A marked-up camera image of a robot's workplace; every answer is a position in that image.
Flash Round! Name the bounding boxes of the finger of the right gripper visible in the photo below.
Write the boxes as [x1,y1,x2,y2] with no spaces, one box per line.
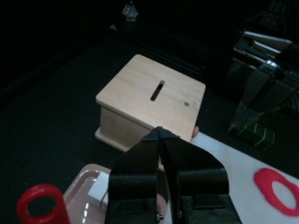
[248,83,299,124]
[227,68,271,132]

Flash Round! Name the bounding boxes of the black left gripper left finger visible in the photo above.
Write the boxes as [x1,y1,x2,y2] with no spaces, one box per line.
[107,126,168,224]

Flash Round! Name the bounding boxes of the red toy scissors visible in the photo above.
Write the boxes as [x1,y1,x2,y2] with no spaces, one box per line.
[15,183,72,224]

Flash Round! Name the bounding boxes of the white cutting board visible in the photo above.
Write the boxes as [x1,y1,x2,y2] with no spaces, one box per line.
[189,131,299,224]

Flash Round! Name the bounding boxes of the white toy rice block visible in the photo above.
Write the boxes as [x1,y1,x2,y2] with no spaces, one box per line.
[88,171,111,206]

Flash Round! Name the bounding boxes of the dark green sushi roll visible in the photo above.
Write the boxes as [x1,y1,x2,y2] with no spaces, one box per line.
[228,121,276,151]

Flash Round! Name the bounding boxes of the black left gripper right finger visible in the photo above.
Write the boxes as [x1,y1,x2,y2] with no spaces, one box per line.
[159,126,243,224]

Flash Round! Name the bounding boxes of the grey frame corner bracket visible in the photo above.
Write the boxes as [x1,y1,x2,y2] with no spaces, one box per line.
[121,1,140,23]

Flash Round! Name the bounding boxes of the pink plastic tray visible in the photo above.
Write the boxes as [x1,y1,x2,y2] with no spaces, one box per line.
[63,163,169,224]

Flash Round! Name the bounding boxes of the small peach toy piece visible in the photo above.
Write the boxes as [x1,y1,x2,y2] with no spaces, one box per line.
[191,125,201,140]

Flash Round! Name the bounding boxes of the red toy onion ring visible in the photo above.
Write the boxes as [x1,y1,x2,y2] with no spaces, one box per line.
[253,167,299,217]

